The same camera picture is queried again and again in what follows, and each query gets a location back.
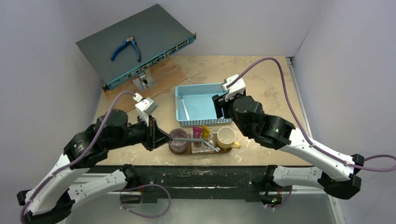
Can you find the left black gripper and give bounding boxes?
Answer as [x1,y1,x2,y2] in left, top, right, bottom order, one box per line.
[108,113,173,150]

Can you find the purple translucent cup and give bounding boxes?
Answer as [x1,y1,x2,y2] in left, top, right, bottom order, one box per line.
[169,128,188,153]

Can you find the light blue plastic basket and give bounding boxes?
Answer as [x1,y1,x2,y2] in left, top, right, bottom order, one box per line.
[175,83,232,127]

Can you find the yellow toothpaste tube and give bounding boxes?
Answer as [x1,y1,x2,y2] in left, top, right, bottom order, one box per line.
[202,125,211,139]

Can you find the yellow mug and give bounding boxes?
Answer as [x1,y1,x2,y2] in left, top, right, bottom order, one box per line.
[216,126,241,149]

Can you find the dark wooden oval tray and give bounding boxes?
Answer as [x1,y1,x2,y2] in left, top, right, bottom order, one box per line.
[169,133,232,155]

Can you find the clear glass toothbrush holder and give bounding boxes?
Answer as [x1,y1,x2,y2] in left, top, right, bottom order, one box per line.
[191,128,217,154]

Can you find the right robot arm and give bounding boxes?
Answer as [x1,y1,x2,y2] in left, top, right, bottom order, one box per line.
[212,94,364,200]

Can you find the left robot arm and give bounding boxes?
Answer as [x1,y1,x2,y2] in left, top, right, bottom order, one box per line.
[17,109,171,224]

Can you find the wooden base board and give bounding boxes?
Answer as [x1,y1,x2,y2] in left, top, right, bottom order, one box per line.
[97,57,187,112]

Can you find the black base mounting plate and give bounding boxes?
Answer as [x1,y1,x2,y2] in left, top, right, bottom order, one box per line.
[92,165,321,205]

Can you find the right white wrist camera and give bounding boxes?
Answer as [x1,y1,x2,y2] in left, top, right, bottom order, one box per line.
[221,74,246,102]

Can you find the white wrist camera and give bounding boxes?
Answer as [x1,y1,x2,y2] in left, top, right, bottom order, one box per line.
[134,95,158,125]
[221,74,246,102]

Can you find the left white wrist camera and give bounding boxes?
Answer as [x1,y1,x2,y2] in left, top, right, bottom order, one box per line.
[134,95,158,125]

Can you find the lower purple base cable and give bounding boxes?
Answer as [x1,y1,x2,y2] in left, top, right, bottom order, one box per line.
[119,184,171,219]

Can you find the metal stand bracket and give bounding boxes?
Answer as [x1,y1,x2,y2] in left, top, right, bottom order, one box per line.
[133,69,156,91]

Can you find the grey network switch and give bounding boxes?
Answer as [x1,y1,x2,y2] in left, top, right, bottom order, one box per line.
[76,4,196,92]

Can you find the blue handled pliers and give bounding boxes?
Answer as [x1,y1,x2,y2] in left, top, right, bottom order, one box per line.
[110,35,141,63]

